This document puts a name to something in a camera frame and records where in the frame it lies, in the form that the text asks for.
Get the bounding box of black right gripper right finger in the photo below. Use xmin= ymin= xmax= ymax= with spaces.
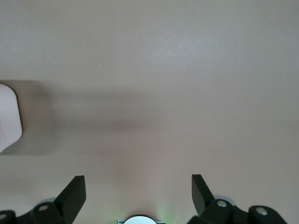
xmin=186 ymin=174 xmax=288 ymax=224

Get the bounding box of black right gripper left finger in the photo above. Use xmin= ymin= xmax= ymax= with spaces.
xmin=0 ymin=175 xmax=87 ymax=224

